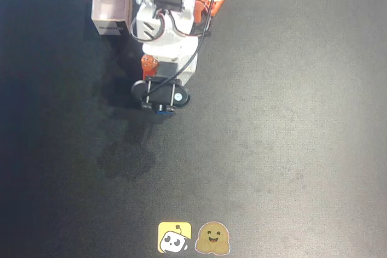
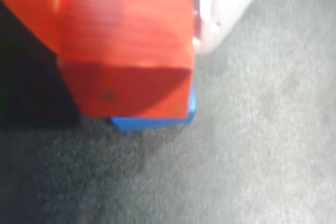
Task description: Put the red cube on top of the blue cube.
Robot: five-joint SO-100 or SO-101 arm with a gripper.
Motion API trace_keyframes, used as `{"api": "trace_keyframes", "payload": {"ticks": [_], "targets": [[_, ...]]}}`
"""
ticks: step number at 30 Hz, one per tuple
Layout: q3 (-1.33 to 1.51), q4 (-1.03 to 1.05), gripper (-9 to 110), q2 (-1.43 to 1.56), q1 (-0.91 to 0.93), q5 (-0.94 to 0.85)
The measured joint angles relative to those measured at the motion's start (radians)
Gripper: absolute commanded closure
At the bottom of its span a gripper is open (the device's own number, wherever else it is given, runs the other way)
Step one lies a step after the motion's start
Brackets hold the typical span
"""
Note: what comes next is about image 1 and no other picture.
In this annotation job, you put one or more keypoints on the blue cube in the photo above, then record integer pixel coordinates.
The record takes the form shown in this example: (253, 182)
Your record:
(164, 112)

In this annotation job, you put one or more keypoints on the white cardboard box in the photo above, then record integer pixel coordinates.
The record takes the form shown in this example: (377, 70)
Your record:
(110, 4)

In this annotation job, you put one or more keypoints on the hugging face emoji sticker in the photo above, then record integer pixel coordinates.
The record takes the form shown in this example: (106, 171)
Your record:
(212, 237)

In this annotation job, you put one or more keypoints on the yellow robot sticker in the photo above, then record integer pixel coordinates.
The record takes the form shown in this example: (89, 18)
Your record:
(174, 237)

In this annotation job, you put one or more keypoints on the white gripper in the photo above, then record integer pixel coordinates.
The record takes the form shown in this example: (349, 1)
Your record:
(167, 68)

